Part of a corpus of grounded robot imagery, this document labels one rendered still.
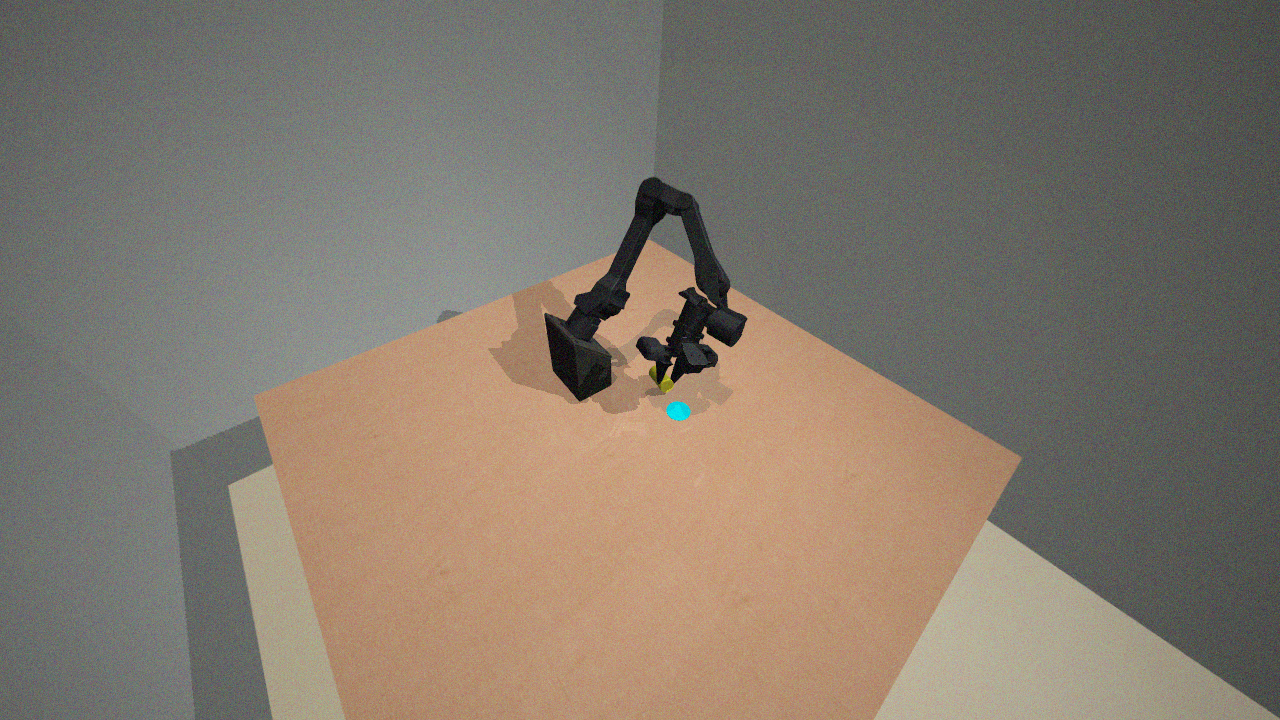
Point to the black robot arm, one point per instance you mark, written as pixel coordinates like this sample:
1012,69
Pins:
608,296

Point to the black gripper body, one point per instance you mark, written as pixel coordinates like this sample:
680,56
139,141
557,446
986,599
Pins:
653,350

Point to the yellow cylinder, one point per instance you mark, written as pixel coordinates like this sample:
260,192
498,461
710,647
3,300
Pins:
666,385

